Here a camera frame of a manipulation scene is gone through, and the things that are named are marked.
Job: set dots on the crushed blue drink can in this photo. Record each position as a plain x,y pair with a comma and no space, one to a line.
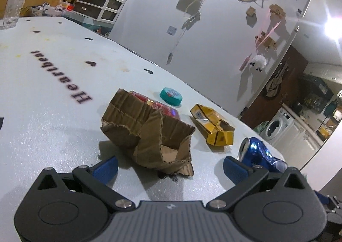
257,151

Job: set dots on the white sheep plush toy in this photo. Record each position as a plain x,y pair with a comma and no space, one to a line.
258,62

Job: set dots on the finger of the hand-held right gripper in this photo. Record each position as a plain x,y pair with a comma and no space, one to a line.
322,197

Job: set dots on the teal bottle cap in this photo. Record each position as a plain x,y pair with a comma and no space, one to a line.
171,96

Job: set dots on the black range hood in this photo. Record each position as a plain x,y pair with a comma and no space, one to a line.
316,85

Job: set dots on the yellow paper carton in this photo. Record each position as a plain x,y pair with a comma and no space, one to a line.
208,121

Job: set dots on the wooden wall hook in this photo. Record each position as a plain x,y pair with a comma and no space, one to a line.
250,11

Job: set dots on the red snack packet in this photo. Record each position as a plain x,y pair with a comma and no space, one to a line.
165,111

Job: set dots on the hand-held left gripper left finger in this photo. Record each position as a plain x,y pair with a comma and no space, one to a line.
105,168

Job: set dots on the pink hanging tag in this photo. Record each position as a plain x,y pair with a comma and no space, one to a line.
245,63

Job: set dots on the wall socket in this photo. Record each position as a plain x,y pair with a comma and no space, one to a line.
171,30

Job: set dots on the dark wooden door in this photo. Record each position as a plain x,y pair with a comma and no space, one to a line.
294,71

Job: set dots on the spice rack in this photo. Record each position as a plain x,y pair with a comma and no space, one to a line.
315,103

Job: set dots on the white washing machine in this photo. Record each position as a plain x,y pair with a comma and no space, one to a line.
278,124

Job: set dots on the ceiling light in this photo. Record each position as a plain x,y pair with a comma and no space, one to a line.
334,27

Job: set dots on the green plastic bag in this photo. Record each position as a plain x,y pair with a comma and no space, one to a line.
261,127

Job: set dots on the hanging beige bag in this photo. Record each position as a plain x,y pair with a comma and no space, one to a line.
275,81

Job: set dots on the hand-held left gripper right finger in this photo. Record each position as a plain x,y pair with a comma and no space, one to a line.
235,171

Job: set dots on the small bottles group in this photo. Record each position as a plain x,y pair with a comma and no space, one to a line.
66,1

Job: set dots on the torn brown cardboard piece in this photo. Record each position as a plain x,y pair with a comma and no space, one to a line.
133,116

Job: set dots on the white lower kitchen cabinets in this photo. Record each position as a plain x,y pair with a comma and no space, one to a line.
302,140

